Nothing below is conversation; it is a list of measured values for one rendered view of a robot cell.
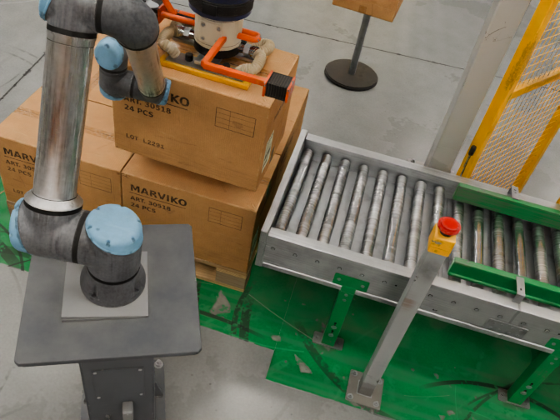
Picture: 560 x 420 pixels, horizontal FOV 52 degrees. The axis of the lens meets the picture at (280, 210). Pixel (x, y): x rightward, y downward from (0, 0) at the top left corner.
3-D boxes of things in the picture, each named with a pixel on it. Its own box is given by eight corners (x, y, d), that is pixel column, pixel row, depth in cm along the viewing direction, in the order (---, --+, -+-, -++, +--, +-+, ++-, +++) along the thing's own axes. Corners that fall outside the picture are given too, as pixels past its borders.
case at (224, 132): (283, 135, 254) (299, 55, 226) (255, 192, 226) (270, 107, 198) (157, 97, 260) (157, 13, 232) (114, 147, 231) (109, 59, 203)
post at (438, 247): (373, 385, 249) (457, 227, 179) (371, 398, 244) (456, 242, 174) (358, 380, 249) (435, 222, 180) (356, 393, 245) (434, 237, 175)
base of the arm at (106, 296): (149, 303, 172) (152, 284, 165) (82, 311, 165) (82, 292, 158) (141, 253, 183) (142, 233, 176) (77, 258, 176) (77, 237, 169)
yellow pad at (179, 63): (255, 77, 210) (257, 65, 206) (247, 91, 203) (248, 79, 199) (168, 52, 213) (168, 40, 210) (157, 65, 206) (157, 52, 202)
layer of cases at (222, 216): (297, 147, 334) (309, 88, 306) (246, 273, 263) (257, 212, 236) (105, 92, 344) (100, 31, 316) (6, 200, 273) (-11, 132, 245)
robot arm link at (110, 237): (133, 287, 162) (136, 248, 150) (72, 275, 161) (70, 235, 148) (146, 246, 173) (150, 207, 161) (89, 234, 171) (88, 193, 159)
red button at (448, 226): (457, 227, 179) (462, 218, 176) (456, 243, 174) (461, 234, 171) (435, 221, 180) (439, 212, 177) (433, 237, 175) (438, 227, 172)
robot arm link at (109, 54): (92, 67, 185) (92, 39, 178) (109, 48, 194) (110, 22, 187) (118, 77, 185) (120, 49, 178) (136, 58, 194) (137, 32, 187)
